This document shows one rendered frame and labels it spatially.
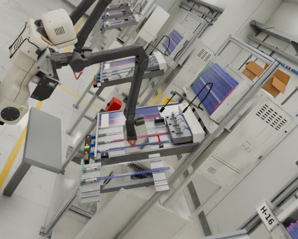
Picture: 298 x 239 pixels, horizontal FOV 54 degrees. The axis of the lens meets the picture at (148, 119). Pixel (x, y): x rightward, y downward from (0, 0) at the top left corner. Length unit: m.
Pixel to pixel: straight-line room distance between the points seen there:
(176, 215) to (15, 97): 1.42
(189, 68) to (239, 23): 2.13
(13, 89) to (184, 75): 2.03
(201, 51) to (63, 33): 1.92
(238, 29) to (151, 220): 3.74
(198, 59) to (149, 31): 3.27
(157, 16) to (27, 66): 4.89
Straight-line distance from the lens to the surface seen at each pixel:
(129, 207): 2.27
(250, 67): 2.61
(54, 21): 1.72
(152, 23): 6.48
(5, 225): 2.34
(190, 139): 2.03
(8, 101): 1.88
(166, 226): 2.46
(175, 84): 3.37
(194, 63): 3.34
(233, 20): 5.24
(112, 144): 2.13
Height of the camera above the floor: 1.73
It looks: 18 degrees down
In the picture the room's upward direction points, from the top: 39 degrees clockwise
